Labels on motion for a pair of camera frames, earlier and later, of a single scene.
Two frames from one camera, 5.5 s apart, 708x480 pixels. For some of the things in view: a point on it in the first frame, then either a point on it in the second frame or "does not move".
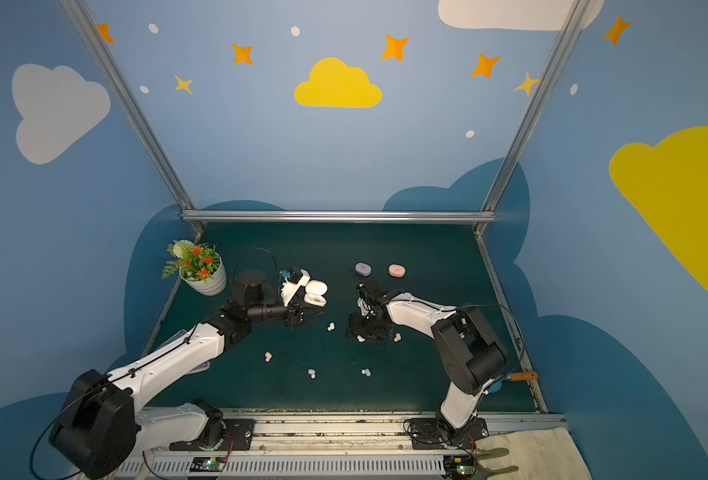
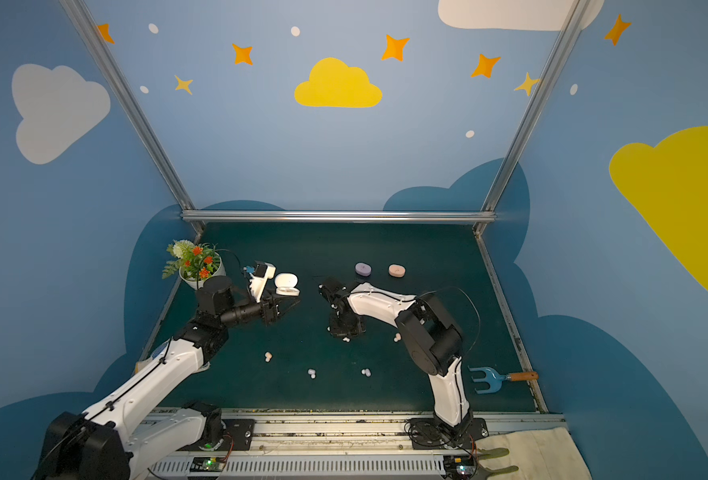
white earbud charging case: [315, 289] -> [286, 283]
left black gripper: [297, 309] -> [273, 308]
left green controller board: [208, 464] does not move
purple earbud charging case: [363, 269] does not move
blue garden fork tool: [517, 376] does not move
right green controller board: [459, 466] does not move
